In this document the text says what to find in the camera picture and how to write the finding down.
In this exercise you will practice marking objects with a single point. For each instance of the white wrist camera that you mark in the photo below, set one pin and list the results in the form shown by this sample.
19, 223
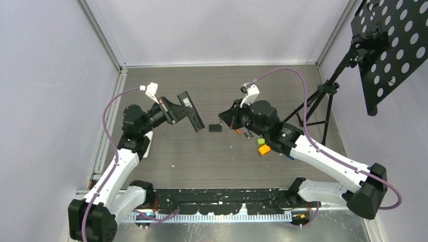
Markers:
150, 91
250, 92

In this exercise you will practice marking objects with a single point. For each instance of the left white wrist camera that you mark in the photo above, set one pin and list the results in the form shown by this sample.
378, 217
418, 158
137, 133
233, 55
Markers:
150, 91

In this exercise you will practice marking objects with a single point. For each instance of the lime green block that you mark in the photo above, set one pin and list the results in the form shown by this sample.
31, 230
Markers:
260, 142

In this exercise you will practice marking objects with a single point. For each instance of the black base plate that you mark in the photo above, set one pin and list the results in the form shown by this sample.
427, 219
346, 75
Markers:
225, 205

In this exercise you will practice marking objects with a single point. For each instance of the black remote control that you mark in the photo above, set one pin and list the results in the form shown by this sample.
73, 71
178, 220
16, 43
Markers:
193, 114

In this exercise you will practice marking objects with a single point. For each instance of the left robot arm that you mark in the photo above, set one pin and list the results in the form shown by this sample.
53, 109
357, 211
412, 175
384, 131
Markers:
113, 173

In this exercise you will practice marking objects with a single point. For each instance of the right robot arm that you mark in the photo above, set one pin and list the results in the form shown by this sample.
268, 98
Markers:
358, 187

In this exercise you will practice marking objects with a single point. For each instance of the black tripod stand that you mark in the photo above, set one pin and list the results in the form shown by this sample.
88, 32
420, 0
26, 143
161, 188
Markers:
321, 97

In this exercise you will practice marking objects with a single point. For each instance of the black perforated panel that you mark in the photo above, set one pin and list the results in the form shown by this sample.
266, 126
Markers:
391, 42

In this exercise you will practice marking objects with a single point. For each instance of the black battery cover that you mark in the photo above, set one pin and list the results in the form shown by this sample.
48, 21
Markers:
215, 128

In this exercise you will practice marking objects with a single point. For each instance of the white remote control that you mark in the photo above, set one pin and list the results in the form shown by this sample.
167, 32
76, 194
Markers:
148, 143

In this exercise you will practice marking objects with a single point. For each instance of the orange block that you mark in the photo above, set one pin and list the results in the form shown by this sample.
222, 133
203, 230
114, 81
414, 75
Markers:
264, 149

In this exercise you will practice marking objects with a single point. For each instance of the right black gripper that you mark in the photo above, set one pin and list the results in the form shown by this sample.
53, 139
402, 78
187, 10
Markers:
230, 117

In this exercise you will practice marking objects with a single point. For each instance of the aluminium frame rail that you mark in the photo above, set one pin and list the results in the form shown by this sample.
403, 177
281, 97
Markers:
201, 205

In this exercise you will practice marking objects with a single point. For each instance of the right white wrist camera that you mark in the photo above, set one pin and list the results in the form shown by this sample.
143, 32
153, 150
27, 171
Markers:
250, 92

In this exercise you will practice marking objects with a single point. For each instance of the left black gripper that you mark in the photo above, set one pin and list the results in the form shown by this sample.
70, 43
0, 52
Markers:
172, 112

